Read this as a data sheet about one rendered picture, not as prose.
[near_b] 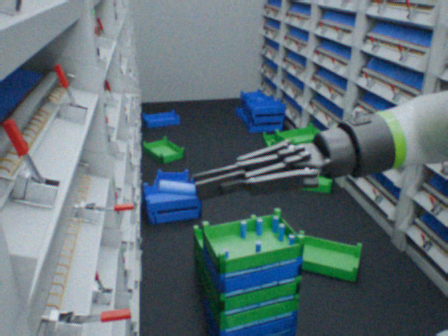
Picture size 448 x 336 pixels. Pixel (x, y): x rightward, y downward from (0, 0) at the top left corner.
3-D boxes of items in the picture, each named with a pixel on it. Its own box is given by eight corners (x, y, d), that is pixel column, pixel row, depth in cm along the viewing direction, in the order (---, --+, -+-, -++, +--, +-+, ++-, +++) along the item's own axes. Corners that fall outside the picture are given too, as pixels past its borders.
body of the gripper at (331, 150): (331, 119, 68) (276, 133, 67) (356, 138, 60) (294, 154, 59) (334, 161, 71) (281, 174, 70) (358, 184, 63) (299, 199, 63)
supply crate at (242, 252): (277, 225, 161) (278, 207, 158) (303, 256, 144) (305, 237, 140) (202, 240, 152) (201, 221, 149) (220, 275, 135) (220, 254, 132)
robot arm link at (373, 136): (395, 185, 64) (365, 160, 73) (396, 113, 59) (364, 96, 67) (358, 195, 64) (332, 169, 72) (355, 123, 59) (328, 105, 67)
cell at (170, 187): (158, 194, 62) (201, 199, 63) (160, 183, 61) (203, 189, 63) (157, 188, 63) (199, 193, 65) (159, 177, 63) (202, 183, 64)
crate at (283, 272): (276, 243, 164) (277, 225, 161) (301, 275, 147) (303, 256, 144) (202, 258, 156) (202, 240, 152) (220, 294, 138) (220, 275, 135)
